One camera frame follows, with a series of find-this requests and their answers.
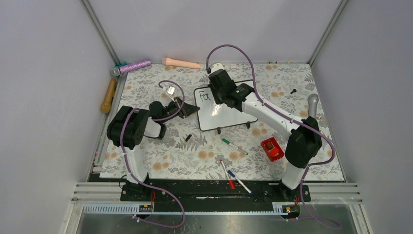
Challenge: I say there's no silver toy microphone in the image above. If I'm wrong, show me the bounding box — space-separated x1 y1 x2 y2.
307 94 319 119

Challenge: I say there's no purple glitter microphone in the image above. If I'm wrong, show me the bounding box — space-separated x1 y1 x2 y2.
110 59 151 77

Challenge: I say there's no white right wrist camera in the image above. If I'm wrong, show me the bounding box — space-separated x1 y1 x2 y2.
206 63 224 74

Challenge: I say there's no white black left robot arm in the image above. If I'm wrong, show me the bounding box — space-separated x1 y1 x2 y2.
107 97 201 200

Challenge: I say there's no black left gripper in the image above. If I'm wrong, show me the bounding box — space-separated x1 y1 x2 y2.
160 96 200 123

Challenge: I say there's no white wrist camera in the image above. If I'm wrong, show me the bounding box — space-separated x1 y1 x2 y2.
163 86 175 97
206 63 224 74

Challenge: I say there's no red capped marker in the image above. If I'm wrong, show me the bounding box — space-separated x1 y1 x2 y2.
220 159 235 190

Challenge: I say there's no red plastic box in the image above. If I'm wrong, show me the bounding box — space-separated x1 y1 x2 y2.
261 137 285 162

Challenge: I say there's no gold toy microphone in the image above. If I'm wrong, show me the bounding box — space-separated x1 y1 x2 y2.
100 78 117 114

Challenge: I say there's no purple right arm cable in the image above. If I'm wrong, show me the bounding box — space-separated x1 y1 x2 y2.
206 44 343 231

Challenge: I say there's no peach toy microphone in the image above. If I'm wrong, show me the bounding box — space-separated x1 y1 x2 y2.
162 57 201 69

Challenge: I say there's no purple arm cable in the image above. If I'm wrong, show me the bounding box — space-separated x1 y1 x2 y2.
120 79 186 229
206 44 343 231

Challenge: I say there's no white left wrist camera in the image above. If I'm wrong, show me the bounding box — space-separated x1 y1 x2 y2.
163 86 175 97

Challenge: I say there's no blue capped marker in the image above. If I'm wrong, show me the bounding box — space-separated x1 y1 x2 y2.
227 170 253 194

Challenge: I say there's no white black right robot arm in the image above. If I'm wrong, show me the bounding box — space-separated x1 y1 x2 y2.
206 68 322 201

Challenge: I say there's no small black-framed whiteboard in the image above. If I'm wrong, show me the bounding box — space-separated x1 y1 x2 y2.
193 86 258 132

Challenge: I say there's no brown cylinder in box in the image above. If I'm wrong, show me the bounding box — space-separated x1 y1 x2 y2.
265 142 274 151

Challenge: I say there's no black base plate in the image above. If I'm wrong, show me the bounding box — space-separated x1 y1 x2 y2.
120 179 311 213

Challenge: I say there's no green capped marker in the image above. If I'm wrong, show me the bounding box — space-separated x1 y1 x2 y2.
222 138 248 155

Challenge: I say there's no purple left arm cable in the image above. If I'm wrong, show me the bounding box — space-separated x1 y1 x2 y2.
120 79 186 229

